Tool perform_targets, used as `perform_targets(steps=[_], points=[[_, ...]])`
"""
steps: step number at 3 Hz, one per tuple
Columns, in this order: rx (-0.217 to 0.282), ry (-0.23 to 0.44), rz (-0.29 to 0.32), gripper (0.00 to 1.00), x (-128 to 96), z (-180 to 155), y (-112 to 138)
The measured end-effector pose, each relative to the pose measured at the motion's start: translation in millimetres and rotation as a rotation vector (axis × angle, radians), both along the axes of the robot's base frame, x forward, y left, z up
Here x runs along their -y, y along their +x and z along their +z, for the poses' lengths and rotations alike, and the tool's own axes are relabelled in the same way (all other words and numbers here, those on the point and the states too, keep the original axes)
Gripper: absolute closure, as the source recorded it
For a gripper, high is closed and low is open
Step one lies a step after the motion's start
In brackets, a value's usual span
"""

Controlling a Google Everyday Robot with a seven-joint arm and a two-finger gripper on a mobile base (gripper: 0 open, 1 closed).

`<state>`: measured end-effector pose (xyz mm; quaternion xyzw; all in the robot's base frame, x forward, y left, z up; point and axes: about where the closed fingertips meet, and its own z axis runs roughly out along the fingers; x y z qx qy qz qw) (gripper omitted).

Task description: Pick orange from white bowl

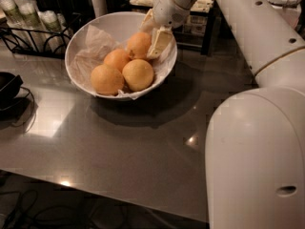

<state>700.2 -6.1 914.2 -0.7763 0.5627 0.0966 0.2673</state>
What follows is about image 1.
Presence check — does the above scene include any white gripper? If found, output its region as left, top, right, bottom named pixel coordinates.
left=139, top=0, right=189, bottom=59

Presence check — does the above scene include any white bowl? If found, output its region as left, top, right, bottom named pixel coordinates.
left=64, top=11, right=178, bottom=102

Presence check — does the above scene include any orange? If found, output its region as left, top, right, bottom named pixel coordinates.
left=122, top=59, right=154, bottom=92
left=127, top=31, right=152, bottom=59
left=104, top=49, right=131, bottom=72
left=91, top=64, right=124, bottom=95

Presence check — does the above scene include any white cylinder container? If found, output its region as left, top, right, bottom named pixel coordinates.
left=88, top=0, right=109, bottom=19

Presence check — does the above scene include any middle paper cup stack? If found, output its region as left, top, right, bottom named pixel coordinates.
left=19, top=3, right=45, bottom=52

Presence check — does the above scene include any black wire cup rack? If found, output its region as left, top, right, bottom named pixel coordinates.
left=0, top=13, right=81, bottom=58

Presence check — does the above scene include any black condiment shelf rack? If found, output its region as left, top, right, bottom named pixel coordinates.
left=130, top=0, right=221, bottom=55

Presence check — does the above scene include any black cable on table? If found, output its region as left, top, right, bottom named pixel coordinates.
left=9, top=86, right=36, bottom=135

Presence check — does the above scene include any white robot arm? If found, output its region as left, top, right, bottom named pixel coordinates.
left=144, top=0, right=305, bottom=229

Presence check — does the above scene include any left paper cup stack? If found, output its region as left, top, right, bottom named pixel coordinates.
left=0, top=0, right=25, bottom=29

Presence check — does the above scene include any white paper bowl liner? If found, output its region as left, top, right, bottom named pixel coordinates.
left=69, top=18, right=177, bottom=100

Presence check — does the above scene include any paper cup stack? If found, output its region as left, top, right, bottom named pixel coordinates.
left=40, top=10, right=65, bottom=54
left=0, top=0, right=25, bottom=29
left=19, top=3, right=45, bottom=52

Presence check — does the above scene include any right paper cup stack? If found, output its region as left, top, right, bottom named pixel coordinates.
left=40, top=10, right=65, bottom=54

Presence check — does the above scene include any black device at left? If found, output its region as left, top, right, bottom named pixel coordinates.
left=0, top=72, right=23, bottom=111

